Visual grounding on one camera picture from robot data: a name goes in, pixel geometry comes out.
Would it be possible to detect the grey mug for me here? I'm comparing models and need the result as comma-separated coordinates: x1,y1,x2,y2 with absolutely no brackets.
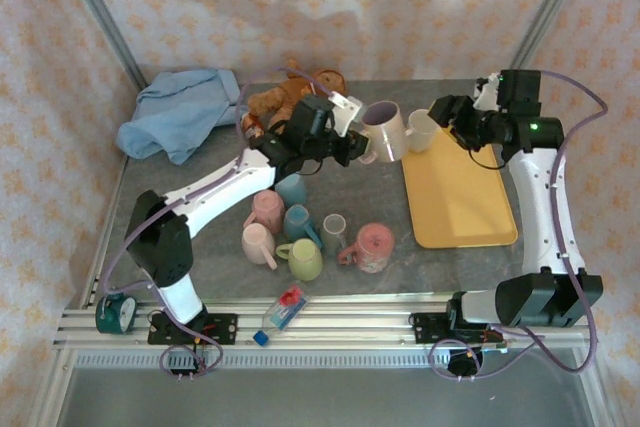
319,213,349,251

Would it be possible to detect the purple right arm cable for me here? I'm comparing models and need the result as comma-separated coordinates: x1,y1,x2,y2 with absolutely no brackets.
430,70,609,382

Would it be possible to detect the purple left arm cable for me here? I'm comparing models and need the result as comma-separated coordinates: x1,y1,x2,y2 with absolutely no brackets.
102,66,336,382

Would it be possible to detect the light blue cloth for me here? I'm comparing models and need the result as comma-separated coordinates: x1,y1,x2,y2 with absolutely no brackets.
115,68,249,166

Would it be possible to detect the yellow plastic tray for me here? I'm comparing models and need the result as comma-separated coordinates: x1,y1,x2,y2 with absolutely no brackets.
401,125,520,250

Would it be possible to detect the pink floral mug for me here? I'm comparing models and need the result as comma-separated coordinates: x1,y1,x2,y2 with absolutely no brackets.
337,222,396,274

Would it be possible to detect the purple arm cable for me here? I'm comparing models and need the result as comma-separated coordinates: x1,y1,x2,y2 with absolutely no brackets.
430,70,609,382
102,66,336,382

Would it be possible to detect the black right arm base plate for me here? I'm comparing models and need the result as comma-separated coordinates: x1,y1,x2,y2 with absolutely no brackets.
409,311,454,346

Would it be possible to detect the green alarm clock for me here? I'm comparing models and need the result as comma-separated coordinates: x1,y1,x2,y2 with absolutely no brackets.
94,291,139,336

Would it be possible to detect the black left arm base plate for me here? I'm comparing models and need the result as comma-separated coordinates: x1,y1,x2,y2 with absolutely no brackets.
147,313,239,347

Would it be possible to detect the brown teddy bear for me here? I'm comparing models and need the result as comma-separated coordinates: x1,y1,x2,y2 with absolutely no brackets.
243,59,349,141

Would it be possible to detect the pale pink mug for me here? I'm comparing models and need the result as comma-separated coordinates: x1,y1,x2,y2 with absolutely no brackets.
241,222,279,271

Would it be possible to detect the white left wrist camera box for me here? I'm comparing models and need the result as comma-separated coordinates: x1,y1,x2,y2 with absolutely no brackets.
327,90,364,139

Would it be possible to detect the black cable connector block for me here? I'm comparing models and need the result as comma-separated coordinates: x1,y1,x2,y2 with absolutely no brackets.
447,349,484,378
167,354,204,382

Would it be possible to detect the white mug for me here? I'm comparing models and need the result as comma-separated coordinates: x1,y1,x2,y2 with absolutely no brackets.
403,108,441,154

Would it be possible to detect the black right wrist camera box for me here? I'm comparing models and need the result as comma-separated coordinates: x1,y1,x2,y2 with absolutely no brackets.
472,69,544,118

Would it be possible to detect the aluminium frame post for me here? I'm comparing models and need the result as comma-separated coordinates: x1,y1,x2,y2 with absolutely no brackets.
53,0,150,92
499,0,597,93

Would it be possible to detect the grey slotted cable duct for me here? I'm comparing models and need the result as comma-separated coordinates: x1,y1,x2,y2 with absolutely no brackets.
73,351,454,369

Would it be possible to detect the light blue mug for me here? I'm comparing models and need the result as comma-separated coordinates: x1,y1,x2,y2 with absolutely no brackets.
273,174,308,209

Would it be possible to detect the clear plastic bottle blue cap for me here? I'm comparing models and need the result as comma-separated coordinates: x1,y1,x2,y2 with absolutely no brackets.
252,282,312,347

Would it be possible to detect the large cream mug purple inside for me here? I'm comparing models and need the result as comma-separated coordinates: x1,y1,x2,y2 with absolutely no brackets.
355,100,410,166

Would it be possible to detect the green mug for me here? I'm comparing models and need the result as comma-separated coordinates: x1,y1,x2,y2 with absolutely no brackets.
275,237,325,282

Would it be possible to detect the aluminium mounting rail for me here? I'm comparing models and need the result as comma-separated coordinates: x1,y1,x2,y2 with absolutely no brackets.
52,296,601,354

